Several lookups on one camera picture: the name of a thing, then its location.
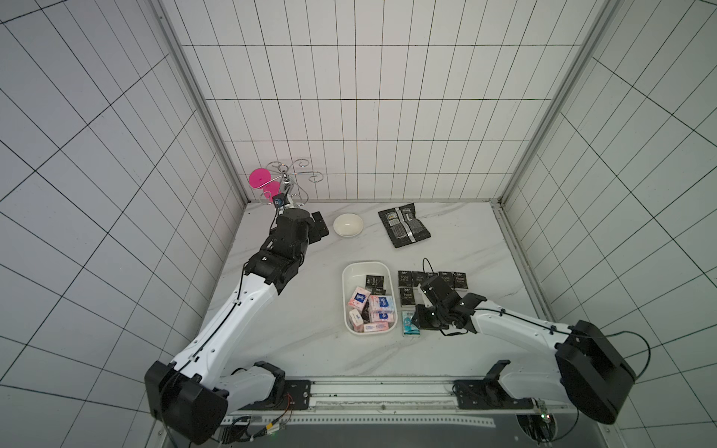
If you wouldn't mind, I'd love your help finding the white storage box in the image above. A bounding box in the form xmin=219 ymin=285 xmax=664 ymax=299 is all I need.
xmin=342 ymin=261 xmax=400 ymax=337

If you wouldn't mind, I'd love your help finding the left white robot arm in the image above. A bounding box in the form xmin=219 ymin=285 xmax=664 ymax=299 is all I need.
xmin=144 ymin=208 xmax=329 ymax=444

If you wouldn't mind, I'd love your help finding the teal tissue pack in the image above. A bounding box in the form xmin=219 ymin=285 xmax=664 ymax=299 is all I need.
xmin=401 ymin=311 xmax=420 ymax=336

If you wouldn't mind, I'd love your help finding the pink cup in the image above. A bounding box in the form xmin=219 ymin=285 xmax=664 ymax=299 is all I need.
xmin=248 ymin=168 xmax=281 ymax=202

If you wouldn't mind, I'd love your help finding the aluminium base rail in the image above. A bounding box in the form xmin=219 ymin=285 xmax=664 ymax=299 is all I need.
xmin=161 ymin=374 xmax=612 ymax=429

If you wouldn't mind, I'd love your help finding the white bowl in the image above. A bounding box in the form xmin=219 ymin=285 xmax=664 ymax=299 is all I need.
xmin=332 ymin=213 xmax=364 ymax=238

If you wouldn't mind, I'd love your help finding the pink blue tissue pack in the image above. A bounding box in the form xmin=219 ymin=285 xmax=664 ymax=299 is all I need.
xmin=369 ymin=295 xmax=396 ymax=312

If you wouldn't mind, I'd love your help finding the black Face tissue pack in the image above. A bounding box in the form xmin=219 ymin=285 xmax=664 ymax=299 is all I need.
xmin=398 ymin=271 xmax=414 ymax=287

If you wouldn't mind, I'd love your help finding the black tissue multipack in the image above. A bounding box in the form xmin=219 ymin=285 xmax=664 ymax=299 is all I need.
xmin=378 ymin=203 xmax=431 ymax=248

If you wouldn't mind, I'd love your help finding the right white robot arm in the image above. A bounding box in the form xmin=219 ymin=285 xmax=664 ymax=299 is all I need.
xmin=412 ymin=274 xmax=640 ymax=425

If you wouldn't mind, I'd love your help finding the chrome cup stand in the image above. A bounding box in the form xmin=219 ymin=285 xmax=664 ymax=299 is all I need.
xmin=258 ymin=159 xmax=325 ymax=208

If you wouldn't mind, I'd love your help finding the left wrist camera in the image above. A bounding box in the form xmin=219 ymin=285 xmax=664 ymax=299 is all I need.
xmin=272 ymin=192 xmax=294 ymax=214

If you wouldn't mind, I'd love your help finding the lower pink blue pack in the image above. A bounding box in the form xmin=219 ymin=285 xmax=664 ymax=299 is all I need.
xmin=369 ymin=312 xmax=395 ymax=324

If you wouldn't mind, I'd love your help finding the tilted pink tissue pack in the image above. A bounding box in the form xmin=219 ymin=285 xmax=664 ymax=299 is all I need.
xmin=347 ymin=287 xmax=371 ymax=313

